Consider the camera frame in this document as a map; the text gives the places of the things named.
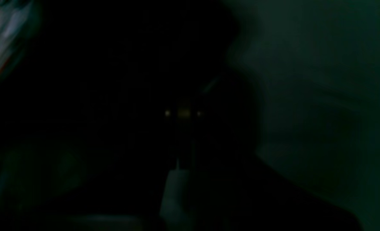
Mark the black t-shirt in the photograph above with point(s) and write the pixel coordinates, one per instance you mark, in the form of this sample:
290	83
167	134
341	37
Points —
125	115

